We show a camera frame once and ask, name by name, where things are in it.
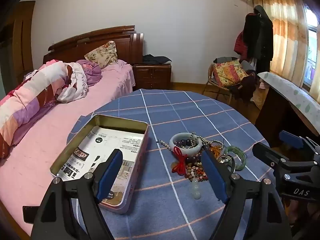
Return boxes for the red hanging garment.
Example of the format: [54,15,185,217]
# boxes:
[233,31,248,56]

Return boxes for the brown wooden wardrobe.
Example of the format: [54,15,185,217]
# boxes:
[0,1,36,101]

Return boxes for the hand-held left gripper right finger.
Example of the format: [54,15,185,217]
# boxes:
[200,149,294,240]

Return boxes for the white leaf print cover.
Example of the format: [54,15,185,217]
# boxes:
[257,71,320,131]

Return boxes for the red knotted cord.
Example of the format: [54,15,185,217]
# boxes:
[171,146,187,175]

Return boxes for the striped orange curtain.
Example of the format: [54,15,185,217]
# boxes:
[250,0,309,91]

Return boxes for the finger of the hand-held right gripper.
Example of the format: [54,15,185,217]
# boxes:
[252,142,320,172]
[279,130,320,156]

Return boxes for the dark wooden headboard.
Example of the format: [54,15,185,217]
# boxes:
[43,25,145,66]

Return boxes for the floral pillow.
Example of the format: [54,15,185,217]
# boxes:
[84,40,118,70]

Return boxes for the printed paper sheet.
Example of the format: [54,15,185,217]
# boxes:
[56,126,145,205]

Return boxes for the colourful patchwork cushion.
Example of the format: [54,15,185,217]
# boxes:
[212,59,249,87]

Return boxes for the dark folded clothes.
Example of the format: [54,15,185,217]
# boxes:
[142,54,173,65]

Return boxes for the bed with pink sheet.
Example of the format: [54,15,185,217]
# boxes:
[0,59,136,237]

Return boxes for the wooden chair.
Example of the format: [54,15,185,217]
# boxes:
[202,57,257,101]

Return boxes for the black hanging coat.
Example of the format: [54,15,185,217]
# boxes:
[243,5,274,73]

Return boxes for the white jade bangle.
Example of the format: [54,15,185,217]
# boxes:
[169,132,202,156]

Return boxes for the dark purple bead bracelet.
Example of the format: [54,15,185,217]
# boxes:
[175,139,198,148]

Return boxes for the window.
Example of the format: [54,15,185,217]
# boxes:
[303,4,320,88]

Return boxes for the rectangular metal tin box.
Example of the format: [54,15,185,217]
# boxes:
[49,114,150,215]

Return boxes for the pearl necklace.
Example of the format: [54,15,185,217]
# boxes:
[157,139,176,151]

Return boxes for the dark clothes pile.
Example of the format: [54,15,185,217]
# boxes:
[229,73,257,101]

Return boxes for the green jade bangle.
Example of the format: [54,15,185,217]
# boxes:
[223,145,247,171]

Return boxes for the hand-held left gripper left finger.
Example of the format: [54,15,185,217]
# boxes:
[30,149,124,240]

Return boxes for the purple blanket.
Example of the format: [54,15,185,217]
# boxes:
[76,59,102,87]

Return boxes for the metal bead necklace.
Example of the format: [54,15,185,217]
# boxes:
[189,131,213,152]

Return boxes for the brown wooden bead bracelet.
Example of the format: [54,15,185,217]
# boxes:
[184,162,209,181]

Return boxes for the blue plaid tablecloth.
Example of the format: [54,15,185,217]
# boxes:
[67,88,284,240]

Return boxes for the white gourd pendant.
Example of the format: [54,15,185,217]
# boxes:
[191,177,202,200]

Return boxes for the dark wooden desk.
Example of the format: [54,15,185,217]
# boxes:
[254,72,320,147]

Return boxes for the wooden nightstand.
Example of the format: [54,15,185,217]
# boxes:
[132,63,172,91]

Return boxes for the pink striped patchwork quilt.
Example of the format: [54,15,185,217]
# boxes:
[0,59,90,159]

